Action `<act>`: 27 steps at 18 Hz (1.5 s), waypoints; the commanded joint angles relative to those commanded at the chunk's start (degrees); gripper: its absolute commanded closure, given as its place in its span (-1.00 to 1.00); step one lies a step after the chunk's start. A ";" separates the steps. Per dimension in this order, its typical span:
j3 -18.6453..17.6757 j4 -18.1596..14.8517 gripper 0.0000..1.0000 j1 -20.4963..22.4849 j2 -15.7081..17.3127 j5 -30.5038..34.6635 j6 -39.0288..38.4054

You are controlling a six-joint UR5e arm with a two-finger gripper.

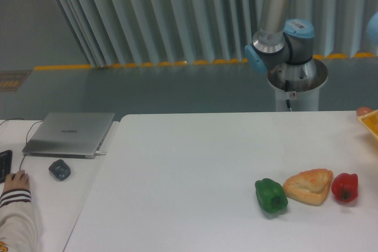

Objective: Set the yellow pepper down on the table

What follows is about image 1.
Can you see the red bell pepper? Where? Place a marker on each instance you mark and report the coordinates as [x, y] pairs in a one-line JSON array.
[[345, 187]]

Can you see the person's hand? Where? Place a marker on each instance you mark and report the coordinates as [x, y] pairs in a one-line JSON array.
[[18, 181]]

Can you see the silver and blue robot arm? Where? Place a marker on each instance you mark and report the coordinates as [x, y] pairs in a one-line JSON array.
[[270, 24]]

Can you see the orange round fruit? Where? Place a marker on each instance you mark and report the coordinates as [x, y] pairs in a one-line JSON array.
[[363, 110]]

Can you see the white striped sleeve forearm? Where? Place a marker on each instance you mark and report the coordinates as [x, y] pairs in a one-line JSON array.
[[18, 224]]

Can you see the green bell pepper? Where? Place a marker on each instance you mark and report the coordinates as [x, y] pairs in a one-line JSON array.
[[270, 195]]

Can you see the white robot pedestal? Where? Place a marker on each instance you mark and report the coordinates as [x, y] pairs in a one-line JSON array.
[[297, 88]]

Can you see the dark grey computer mouse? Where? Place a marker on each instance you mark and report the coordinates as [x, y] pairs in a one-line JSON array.
[[60, 170]]

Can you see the golden pastry bread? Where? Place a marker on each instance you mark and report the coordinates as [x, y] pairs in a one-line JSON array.
[[309, 187]]

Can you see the yellow plastic basket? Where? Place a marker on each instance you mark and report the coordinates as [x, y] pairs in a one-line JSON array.
[[369, 121]]

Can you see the black keyboard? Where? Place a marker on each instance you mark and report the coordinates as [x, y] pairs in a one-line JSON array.
[[5, 164]]

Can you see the closed silver laptop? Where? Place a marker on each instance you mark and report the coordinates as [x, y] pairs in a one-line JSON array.
[[70, 135]]

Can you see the corrugated white partition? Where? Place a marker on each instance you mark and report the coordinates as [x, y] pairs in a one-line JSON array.
[[149, 32]]

